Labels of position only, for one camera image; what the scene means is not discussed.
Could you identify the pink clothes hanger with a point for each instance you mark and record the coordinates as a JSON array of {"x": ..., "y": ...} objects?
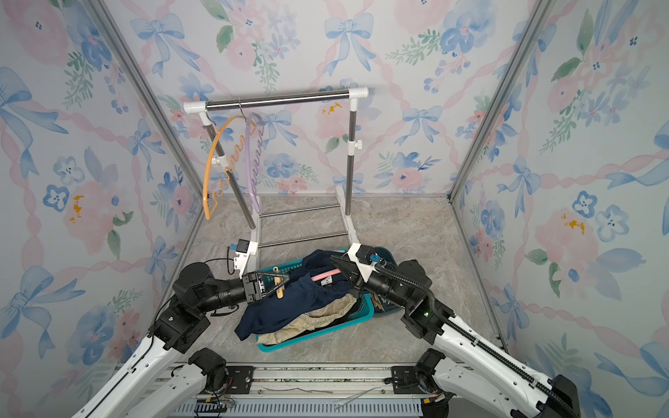
[{"x": 325, "y": 275}]

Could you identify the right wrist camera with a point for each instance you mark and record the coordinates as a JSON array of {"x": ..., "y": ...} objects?
[{"x": 366, "y": 258}]

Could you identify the orange clothes hanger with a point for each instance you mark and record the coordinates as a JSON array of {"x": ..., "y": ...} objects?
[{"x": 217, "y": 156}]

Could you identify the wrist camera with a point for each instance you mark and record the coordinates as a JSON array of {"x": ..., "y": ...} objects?
[
  {"x": 366, "y": 258},
  {"x": 245, "y": 256}
]

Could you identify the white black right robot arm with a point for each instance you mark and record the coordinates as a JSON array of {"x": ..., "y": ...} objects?
[{"x": 460, "y": 361}]

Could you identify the beige shorts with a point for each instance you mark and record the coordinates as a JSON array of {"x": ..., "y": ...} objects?
[{"x": 333, "y": 314}]

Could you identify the lilac clothes hanger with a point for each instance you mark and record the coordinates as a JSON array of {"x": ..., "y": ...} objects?
[{"x": 254, "y": 132}]

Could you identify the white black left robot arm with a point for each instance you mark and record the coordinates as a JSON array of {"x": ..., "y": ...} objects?
[{"x": 197, "y": 294}]

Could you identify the silver aluminium corner post left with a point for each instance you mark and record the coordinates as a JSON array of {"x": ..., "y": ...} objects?
[{"x": 111, "y": 32}]

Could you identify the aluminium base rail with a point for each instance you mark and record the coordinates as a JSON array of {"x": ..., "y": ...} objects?
[{"x": 308, "y": 390}]

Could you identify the dark teal plastic bin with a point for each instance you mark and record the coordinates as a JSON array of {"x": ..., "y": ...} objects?
[{"x": 382, "y": 306}]

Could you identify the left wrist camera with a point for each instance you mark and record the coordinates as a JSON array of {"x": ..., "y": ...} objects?
[{"x": 245, "y": 256}]

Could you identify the orange clothespin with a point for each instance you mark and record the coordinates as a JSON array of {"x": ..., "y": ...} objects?
[{"x": 280, "y": 282}]

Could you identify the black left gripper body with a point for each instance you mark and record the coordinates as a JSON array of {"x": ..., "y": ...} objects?
[{"x": 253, "y": 286}]

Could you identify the teal perforated plastic basket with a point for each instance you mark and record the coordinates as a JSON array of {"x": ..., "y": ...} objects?
[{"x": 357, "y": 315}]

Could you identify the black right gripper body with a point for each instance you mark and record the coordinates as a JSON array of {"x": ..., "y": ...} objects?
[{"x": 353, "y": 273}]

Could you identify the navy blue shorts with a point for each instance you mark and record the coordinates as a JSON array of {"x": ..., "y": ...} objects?
[{"x": 302, "y": 295}]

